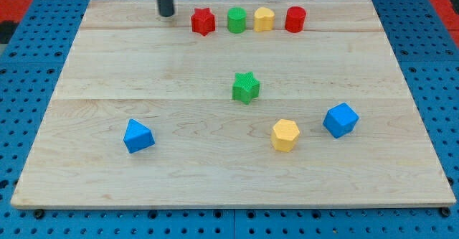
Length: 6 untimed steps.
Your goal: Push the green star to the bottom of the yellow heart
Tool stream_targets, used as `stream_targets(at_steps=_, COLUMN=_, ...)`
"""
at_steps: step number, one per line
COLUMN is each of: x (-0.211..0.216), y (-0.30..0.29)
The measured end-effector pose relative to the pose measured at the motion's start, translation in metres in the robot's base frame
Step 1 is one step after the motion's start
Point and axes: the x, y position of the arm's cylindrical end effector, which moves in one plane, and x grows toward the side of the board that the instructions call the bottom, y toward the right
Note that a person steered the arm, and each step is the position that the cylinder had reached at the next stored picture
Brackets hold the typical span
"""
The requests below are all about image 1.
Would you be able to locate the red cylinder block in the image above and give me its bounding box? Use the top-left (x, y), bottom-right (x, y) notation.
top-left (285, 6), bottom-right (307, 33)

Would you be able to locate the blue triangle block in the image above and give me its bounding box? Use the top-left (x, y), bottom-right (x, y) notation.
top-left (123, 119), bottom-right (156, 154)

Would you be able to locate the red star block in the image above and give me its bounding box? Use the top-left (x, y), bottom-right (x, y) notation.
top-left (191, 8), bottom-right (216, 37)

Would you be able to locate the green star block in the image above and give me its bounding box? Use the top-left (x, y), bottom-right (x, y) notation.
top-left (232, 72), bottom-right (260, 105)

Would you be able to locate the light wooden board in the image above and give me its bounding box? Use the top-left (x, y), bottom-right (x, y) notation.
top-left (11, 0), bottom-right (456, 210)

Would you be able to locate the green cylinder block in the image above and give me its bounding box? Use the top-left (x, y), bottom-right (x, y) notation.
top-left (227, 7), bottom-right (247, 34)

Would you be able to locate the blue cube block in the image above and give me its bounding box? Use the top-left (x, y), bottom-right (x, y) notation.
top-left (323, 103), bottom-right (359, 139)

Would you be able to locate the yellow heart block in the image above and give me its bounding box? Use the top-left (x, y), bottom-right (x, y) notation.
top-left (253, 7), bottom-right (275, 32)

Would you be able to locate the yellow hexagon block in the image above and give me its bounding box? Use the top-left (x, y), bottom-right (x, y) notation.
top-left (270, 119), bottom-right (301, 152)

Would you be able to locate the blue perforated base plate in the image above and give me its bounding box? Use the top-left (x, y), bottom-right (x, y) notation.
top-left (1, 0), bottom-right (458, 238)

